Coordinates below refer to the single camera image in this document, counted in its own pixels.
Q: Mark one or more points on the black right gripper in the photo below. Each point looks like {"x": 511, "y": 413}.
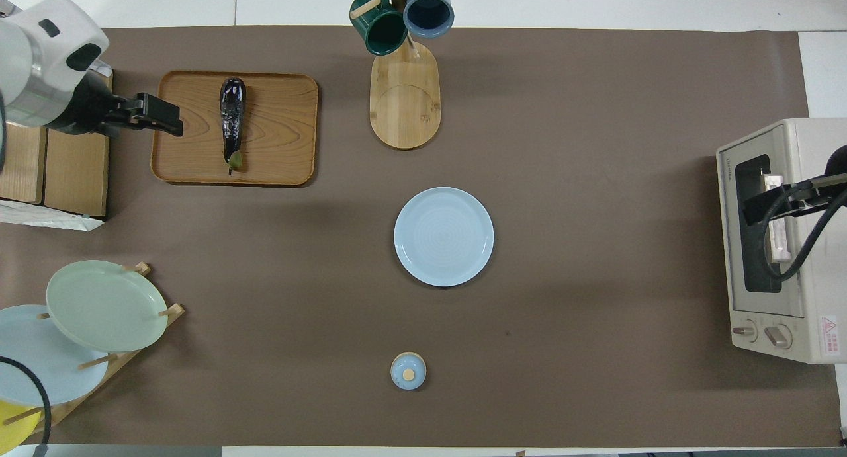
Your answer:
{"x": 824, "y": 187}

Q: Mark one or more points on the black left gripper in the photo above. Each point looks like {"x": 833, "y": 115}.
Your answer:
{"x": 89, "y": 110}

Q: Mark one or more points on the dark purple eggplant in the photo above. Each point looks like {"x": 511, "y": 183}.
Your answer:
{"x": 232, "y": 120}

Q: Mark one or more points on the light blue serving plate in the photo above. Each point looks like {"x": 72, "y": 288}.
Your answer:
{"x": 443, "y": 237}

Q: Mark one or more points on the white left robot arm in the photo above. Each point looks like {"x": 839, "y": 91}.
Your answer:
{"x": 46, "y": 53}

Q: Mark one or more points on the beige toaster oven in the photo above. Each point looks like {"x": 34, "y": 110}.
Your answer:
{"x": 817, "y": 146}

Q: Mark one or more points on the round oven knob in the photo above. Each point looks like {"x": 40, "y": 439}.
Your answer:
{"x": 745, "y": 331}
{"x": 778, "y": 336}

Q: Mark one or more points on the rectangular wooden tray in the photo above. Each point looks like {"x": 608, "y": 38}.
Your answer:
{"x": 278, "y": 127}

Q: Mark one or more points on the brown table mat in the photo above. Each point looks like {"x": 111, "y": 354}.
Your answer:
{"x": 595, "y": 179}

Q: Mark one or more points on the pale green plate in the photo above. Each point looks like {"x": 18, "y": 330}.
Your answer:
{"x": 106, "y": 305}

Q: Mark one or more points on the wooden dish rack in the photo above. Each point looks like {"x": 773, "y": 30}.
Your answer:
{"x": 116, "y": 361}

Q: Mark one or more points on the dark green mug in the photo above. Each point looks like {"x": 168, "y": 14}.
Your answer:
{"x": 382, "y": 30}

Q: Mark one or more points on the light blue racked plate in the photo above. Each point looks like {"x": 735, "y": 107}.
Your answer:
{"x": 36, "y": 351}

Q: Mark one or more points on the wooden mug tree stand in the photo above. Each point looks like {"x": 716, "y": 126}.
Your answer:
{"x": 405, "y": 106}

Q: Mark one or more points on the blue mug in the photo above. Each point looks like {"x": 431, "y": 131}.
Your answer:
{"x": 428, "y": 10}

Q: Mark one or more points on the yellow plate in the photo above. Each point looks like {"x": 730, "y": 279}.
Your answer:
{"x": 13, "y": 430}

